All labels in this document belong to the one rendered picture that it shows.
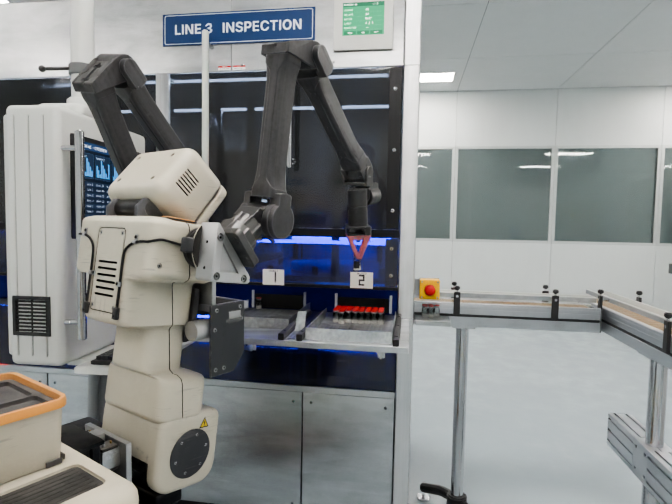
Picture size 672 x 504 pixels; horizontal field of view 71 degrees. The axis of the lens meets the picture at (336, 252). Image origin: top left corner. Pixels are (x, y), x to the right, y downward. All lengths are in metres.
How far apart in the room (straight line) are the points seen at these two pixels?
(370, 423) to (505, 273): 4.80
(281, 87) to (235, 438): 1.43
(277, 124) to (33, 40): 1.55
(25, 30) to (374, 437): 2.14
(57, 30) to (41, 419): 1.74
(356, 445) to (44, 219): 1.31
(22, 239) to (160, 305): 0.66
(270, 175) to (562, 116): 5.92
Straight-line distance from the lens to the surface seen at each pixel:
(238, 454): 2.09
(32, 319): 1.63
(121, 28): 2.22
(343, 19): 1.91
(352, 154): 1.30
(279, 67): 1.07
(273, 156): 1.03
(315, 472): 2.03
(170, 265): 0.99
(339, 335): 1.43
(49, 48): 2.38
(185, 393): 1.11
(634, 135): 6.98
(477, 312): 1.91
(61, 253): 1.57
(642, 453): 1.89
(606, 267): 6.82
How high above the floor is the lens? 1.23
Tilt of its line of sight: 3 degrees down
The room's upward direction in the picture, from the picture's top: 1 degrees clockwise
